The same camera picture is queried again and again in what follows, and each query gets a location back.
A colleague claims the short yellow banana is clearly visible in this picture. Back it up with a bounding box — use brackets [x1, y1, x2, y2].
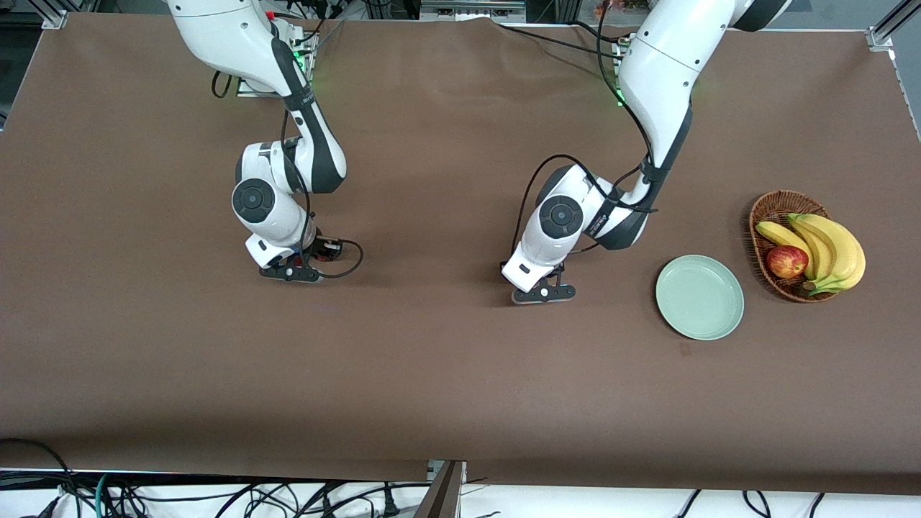
[755, 220, 815, 280]

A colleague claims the grey device box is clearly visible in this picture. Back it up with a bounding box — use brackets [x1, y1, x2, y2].
[419, 0, 527, 22]

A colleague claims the red apple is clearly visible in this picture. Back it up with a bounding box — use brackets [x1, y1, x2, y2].
[766, 245, 809, 280]

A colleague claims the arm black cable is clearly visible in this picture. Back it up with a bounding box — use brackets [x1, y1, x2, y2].
[512, 0, 659, 254]
[211, 71, 364, 280]

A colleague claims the long yellow banana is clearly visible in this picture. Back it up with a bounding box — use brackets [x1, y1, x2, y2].
[801, 214, 866, 296]

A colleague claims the aluminium frame corner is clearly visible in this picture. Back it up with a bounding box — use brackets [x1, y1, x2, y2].
[32, 0, 69, 29]
[867, 0, 921, 51]

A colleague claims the brown wicker basket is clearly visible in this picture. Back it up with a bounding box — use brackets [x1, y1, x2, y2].
[748, 190, 843, 304]

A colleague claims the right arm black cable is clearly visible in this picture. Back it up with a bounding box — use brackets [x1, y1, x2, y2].
[211, 71, 364, 280]

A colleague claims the thick black cable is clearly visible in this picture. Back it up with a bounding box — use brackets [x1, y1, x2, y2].
[0, 437, 81, 518]

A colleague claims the brown table cover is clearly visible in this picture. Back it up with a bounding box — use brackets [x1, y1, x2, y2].
[0, 13, 921, 496]

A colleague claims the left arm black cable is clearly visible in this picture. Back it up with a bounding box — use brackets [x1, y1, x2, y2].
[512, 0, 659, 254]

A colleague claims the long thin black cable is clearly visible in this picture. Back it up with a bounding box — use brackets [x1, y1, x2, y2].
[496, 24, 623, 60]

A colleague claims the pale green plate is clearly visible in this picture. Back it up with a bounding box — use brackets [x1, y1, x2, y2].
[655, 255, 745, 341]

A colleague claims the black cable with plug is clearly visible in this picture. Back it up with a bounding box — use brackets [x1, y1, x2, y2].
[374, 483, 404, 518]

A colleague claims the short thin black cable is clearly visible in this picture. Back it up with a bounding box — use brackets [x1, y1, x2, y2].
[568, 20, 623, 42]

